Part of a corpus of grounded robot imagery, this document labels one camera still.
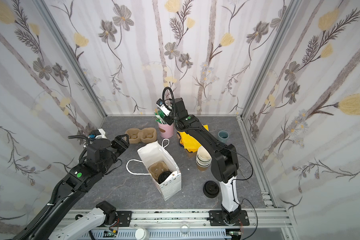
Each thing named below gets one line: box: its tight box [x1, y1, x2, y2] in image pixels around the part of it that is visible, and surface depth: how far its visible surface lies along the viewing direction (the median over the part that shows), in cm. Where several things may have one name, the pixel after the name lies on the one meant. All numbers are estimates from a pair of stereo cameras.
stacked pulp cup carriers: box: [125, 127, 157, 144], surface depth 103 cm
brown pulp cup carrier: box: [148, 160, 170, 182], surface depth 91 cm
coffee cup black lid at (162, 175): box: [158, 171, 172, 184], surface depth 78 cm
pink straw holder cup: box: [158, 122, 175, 139], surface depth 104 cm
